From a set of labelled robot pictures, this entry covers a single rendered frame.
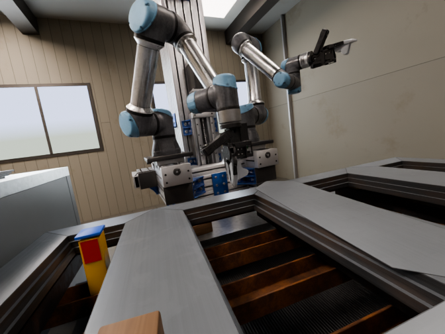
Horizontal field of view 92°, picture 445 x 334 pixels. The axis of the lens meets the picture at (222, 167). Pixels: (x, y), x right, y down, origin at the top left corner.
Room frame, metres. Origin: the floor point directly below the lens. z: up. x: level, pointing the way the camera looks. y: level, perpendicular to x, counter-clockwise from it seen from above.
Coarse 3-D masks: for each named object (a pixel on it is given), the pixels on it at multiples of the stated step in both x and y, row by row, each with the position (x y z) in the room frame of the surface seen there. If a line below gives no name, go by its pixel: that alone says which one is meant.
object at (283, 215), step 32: (256, 192) 0.79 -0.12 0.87; (384, 192) 0.74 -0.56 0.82; (416, 192) 0.65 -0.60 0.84; (192, 224) 0.68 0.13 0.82; (288, 224) 0.55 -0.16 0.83; (64, 256) 0.53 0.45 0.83; (352, 256) 0.37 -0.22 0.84; (32, 288) 0.39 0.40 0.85; (384, 288) 0.31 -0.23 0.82; (416, 288) 0.27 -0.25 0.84; (0, 320) 0.31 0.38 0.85
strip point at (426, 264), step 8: (424, 256) 0.30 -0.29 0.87; (432, 256) 0.30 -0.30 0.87; (440, 256) 0.30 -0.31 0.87; (400, 264) 0.29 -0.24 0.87; (408, 264) 0.29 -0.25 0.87; (416, 264) 0.29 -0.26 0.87; (424, 264) 0.28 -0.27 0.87; (432, 264) 0.28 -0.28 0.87; (440, 264) 0.28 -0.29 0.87; (424, 272) 0.27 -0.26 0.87; (432, 272) 0.27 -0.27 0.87; (440, 272) 0.26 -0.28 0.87
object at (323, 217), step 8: (328, 208) 0.54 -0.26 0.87; (336, 208) 0.53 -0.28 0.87; (344, 208) 0.53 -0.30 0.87; (352, 208) 0.52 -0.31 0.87; (360, 208) 0.51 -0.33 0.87; (368, 208) 0.51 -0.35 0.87; (376, 208) 0.50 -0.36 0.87; (304, 216) 0.51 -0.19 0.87; (312, 216) 0.50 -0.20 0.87; (320, 216) 0.50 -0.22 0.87; (328, 216) 0.49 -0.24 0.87; (336, 216) 0.48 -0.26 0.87; (344, 216) 0.48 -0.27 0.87; (352, 216) 0.47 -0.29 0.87; (320, 224) 0.45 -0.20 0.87
